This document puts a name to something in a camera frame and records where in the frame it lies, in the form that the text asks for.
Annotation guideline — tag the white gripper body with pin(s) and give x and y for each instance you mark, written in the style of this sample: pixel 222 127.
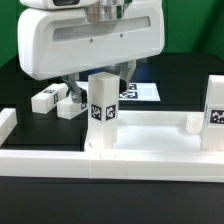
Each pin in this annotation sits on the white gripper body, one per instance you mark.
pixel 61 37

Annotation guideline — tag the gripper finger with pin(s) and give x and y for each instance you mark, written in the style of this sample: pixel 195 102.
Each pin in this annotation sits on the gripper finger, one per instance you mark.
pixel 78 94
pixel 126 72

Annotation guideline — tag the white desk top tray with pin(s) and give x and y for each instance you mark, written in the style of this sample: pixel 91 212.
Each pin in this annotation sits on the white desk top tray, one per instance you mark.
pixel 157 131

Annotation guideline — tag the white left fence block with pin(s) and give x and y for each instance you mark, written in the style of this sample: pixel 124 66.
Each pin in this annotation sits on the white left fence block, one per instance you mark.
pixel 8 121

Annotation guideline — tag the white front fence bar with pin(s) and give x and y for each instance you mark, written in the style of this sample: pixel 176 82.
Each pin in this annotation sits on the white front fence bar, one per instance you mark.
pixel 199 167

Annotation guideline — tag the white marker base plate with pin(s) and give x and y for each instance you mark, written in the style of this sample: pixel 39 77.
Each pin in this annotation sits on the white marker base plate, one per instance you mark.
pixel 143 91

